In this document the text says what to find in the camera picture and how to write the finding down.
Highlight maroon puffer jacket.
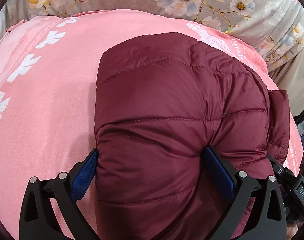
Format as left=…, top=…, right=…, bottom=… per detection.
left=95, top=33, right=290, bottom=239

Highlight person's right hand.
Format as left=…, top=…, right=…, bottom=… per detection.
left=286, top=224, right=298, bottom=240

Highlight beige fabric at right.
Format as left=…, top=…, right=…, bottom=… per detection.
left=269, top=50, right=304, bottom=116

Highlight grey floral quilt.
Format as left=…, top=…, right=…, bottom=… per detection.
left=6, top=0, right=304, bottom=68

